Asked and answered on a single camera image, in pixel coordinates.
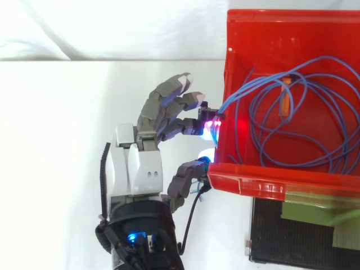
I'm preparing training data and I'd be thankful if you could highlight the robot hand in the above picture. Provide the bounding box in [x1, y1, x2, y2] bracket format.
[99, 72, 226, 221]

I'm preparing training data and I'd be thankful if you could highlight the blue cable bundle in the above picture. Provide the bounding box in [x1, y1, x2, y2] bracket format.
[189, 55, 360, 203]

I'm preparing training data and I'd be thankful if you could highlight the red bin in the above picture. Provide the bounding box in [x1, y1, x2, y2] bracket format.
[206, 9, 360, 201]

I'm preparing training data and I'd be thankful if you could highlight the orange strip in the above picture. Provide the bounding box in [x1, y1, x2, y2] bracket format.
[277, 75, 295, 117]

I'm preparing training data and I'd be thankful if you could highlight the thin black cable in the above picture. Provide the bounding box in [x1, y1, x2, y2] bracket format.
[176, 179, 212, 255]

